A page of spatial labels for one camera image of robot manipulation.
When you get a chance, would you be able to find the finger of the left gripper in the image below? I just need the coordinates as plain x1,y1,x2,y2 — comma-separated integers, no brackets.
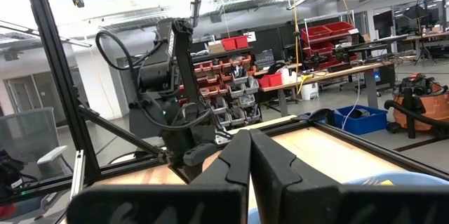
185,162,203,183
170,164,187,179

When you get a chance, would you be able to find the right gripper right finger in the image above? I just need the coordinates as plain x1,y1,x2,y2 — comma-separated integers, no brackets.
249,129,449,224

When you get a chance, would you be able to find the yellow hanging cord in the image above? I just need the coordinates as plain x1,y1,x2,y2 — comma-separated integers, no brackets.
291,0,303,95

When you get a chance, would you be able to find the shelf of red bins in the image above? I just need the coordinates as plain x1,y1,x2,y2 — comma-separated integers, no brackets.
177,35,263,129

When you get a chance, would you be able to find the blue storage bin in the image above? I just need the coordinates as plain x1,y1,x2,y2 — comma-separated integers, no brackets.
333,104,389,136

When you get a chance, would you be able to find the white cable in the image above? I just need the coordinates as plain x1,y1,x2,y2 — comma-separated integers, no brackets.
342,76,362,132

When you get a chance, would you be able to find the silver metal bracket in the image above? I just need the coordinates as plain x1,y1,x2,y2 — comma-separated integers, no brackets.
69,149,85,199

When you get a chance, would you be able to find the black aluminium table frame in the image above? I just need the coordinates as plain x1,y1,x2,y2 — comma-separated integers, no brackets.
0,0,449,206

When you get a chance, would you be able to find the orange shop vacuum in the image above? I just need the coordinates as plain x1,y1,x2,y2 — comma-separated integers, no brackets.
384,73,449,140

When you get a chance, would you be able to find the white bucket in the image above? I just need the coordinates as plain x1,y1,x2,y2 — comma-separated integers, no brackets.
300,82,319,101

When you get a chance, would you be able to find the wooden workbench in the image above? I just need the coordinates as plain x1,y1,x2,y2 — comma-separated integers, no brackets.
257,60,397,118

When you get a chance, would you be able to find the grey mesh office chair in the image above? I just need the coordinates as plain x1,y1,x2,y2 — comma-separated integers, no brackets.
0,107,69,179

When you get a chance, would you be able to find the black cabled device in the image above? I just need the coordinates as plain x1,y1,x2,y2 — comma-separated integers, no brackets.
0,150,40,200

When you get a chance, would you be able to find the rack with large red bins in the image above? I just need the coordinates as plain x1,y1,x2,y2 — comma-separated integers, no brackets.
300,21,362,70

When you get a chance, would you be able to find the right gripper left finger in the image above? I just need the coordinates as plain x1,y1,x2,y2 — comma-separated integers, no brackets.
66,129,252,224

